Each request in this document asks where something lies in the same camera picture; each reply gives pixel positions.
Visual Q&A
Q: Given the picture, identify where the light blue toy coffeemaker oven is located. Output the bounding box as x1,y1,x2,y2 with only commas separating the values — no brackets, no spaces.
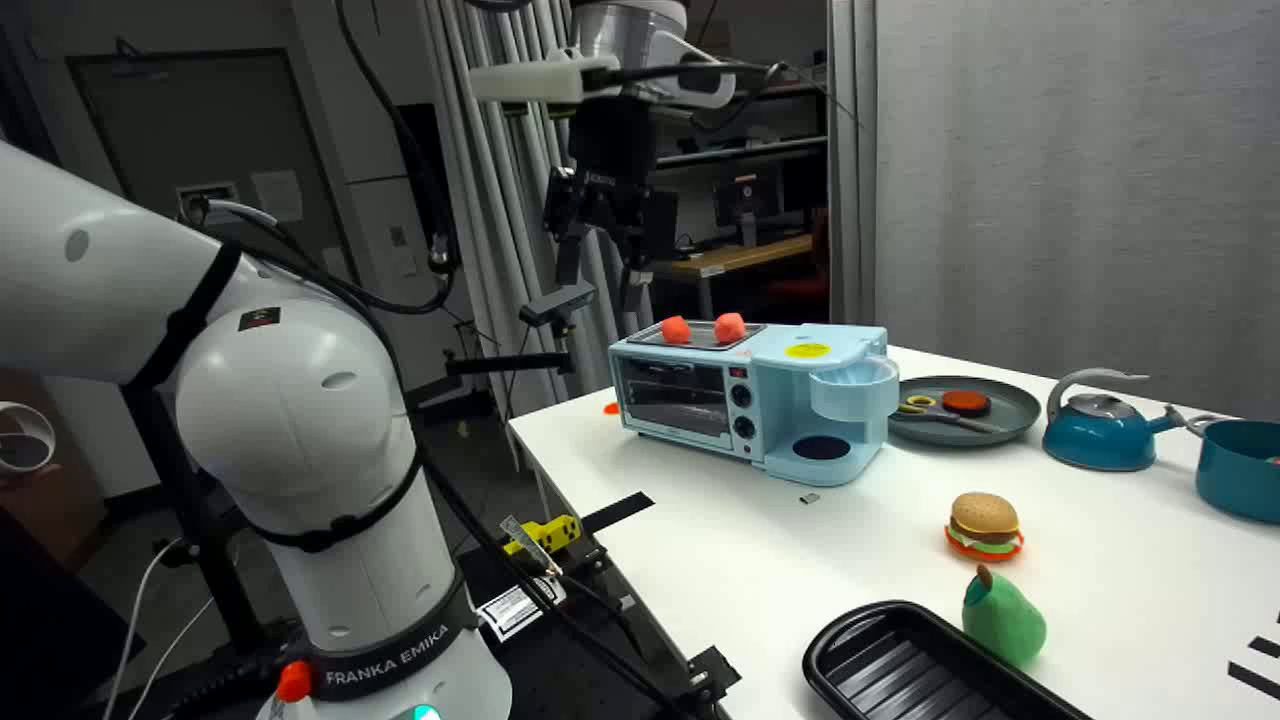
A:
609,315,905,492

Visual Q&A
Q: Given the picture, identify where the orange capped white bottle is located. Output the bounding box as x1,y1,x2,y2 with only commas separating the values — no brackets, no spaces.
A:
258,654,324,720

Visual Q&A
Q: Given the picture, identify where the dark background shelf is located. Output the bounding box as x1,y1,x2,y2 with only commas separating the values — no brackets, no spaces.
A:
649,72,831,324

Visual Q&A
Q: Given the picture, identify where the teal toy pot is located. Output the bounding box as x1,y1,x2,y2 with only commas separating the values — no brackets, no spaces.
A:
1190,416,1280,528

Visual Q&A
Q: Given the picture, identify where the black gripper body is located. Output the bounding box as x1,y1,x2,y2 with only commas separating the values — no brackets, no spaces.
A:
571,96,660,191

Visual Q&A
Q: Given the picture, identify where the white floor cable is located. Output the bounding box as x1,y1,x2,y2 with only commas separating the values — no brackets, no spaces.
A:
98,531,222,720

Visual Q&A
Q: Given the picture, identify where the green toy pear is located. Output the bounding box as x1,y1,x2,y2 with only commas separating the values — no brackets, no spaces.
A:
959,564,1051,671

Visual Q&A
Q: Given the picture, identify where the black ribbed plastic tray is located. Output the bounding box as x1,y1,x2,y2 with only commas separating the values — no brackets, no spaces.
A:
801,595,1099,720

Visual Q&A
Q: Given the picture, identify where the teal toy kettle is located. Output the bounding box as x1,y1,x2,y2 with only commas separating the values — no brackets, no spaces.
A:
1041,364,1190,475

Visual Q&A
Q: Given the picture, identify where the yellow black clamp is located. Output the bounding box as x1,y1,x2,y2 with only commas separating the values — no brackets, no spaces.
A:
498,509,587,581

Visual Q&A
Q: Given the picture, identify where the dark grey toy plate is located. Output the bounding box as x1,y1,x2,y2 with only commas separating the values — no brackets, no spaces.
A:
885,371,1045,454

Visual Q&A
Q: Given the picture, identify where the toy hamburger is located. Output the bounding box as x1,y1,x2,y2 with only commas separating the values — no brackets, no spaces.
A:
942,488,1029,567

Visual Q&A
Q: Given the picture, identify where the wooden background table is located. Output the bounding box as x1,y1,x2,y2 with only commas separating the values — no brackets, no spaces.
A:
655,227,821,291

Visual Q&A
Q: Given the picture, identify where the grey backdrop curtain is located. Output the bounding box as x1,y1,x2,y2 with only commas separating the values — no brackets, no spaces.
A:
871,0,1280,420

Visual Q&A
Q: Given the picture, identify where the folded pale curtain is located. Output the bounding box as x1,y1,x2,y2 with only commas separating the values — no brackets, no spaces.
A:
420,0,634,405

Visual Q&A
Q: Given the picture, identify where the black camera on stand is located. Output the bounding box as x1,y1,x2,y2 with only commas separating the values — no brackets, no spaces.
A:
445,276,601,406

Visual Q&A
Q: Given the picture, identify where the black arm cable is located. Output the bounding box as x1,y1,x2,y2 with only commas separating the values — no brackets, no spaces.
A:
196,197,470,321

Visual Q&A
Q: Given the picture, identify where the black strip at table edge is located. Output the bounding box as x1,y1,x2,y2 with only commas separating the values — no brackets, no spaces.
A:
578,488,660,531

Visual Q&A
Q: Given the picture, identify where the red round toy slice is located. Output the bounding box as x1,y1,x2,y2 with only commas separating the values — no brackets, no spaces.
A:
942,385,998,420

